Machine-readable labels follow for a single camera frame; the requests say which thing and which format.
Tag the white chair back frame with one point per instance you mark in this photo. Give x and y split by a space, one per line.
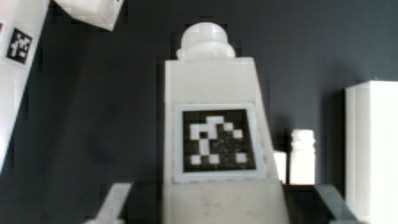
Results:
93 11

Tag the white tagged leg block centre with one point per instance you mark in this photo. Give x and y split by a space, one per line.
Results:
22 21

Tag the white chair seat part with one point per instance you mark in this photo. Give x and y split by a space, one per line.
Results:
296 162

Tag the white obstacle wall bar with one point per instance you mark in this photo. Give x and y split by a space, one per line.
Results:
372 151

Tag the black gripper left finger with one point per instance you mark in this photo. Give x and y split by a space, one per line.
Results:
109 213

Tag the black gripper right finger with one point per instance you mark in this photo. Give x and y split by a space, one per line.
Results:
342 214

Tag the white chair leg with tag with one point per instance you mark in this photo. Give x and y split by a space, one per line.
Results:
221 184

